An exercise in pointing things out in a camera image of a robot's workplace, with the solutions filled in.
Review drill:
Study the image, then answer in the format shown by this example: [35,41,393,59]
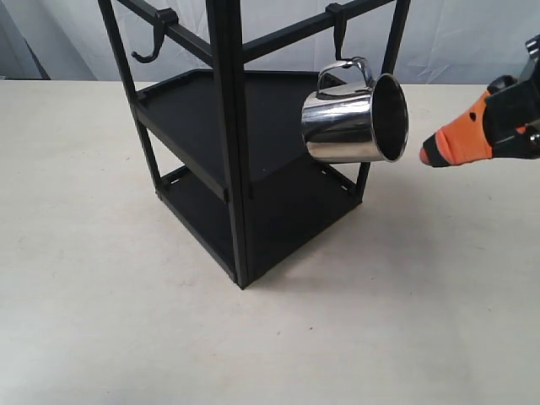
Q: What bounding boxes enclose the shiny steel mug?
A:
[300,57,409,164]

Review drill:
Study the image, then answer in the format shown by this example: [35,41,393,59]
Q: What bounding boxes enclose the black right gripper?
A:
[419,35,539,166]

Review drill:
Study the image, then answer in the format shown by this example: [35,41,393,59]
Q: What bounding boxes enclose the white backdrop curtain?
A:
[1,1,539,84]

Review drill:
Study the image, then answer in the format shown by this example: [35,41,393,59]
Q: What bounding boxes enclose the black metal rail hook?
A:
[325,3,351,68]
[131,8,179,64]

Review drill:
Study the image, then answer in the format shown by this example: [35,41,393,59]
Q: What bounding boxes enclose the black metal shelf rack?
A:
[99,1,409,288]

